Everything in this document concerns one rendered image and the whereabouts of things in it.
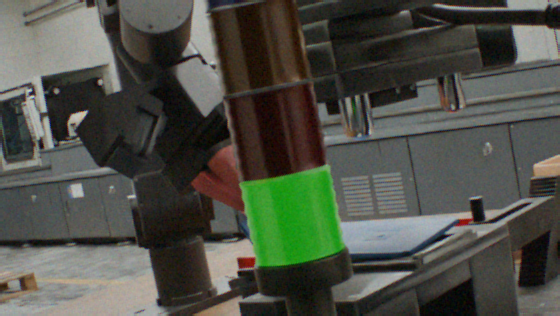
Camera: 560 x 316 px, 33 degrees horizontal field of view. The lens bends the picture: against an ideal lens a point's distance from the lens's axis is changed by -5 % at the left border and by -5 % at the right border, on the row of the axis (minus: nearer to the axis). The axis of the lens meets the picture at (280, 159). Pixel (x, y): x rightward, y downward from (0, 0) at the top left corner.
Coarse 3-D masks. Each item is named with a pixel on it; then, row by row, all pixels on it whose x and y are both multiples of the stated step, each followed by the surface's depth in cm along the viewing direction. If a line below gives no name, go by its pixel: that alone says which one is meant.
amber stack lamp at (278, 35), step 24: (288, 0) 39; (216, 24) 39; (240, 24) 39; (264, 24) 39; (288, 24) 39; (216, 48) 40; (240, 48) 39; (264, 48) 39; (288, 48) 39; (240, 72) 39; (264, 72) 39; (288, 72) 39
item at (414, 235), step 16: (240, 224) 77; (352, 224) 78; (368, 224) 77; (384, 224) 76; (400, 224) 74; (416, 224) 73; (432, 224) 72; (448, 224) 71; (352, 240) 73; (384, 240) 71; (400, 240) 70; (416, 240) 69; (432, 240) 69
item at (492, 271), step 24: (504, 240) 74; (456, 264) 68; (480, 264) 71; (504, 264) 73; (432, 288) 66; (456, 288) 71; (480, 288) 70; (504, 288) 73; (384, 312) 62; (408, 312) 63; (432, 312) 72; (456, 312) 71; (480, 312) 70; (504, 312) 73
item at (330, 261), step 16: (336, 256) 40; (256, 272) 41; (272, 272) 40; (288, 272) 39; (304, 272) 39; (320, 272) 39; (336, 272) 40; (352, 272) 41; (272, 288) 40; (288, 288) 39; (304, 288) 39; (320, 288) 39; (288, 304) 41; (304, 304) 40; (320, 304) 40
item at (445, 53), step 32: (320, 0) 64; (352, 0) 63; (384, 0) 61; (416, 0) 60; (448, 0) 66; (320, 32) 64; (352, 32) 65; (384, 32) 68; (416, 32) 67; (448, 32) 70; (320, 64) 61; (352, 64) 62; (384, 64) 64; (416, 64) 67; (448, 64) 70; (480, 64) 73; (224, 96) 67; (320, 96) 62; (352, 96) 62; (384, 96) 68; (416, 96) 71; (448, 96) 72; (352, 128) 63
